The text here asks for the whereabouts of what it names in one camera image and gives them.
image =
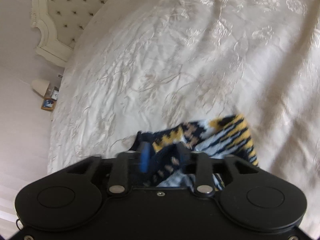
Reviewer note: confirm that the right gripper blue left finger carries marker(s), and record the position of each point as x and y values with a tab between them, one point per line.
128	167

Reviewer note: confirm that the left cream table lamp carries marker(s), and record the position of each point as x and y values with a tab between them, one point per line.
40	86

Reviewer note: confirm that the wooden photo frame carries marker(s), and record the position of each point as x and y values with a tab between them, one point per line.
48	104

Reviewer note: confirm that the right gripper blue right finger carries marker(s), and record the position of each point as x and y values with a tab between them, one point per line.
200	165

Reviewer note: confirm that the navy yellow patterned knit sweater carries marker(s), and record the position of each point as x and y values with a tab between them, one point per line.
217	138

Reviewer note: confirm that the white embroidered bedspread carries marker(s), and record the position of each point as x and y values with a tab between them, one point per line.
150	65

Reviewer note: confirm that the cream tufted headboard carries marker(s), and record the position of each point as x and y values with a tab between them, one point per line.
61	23

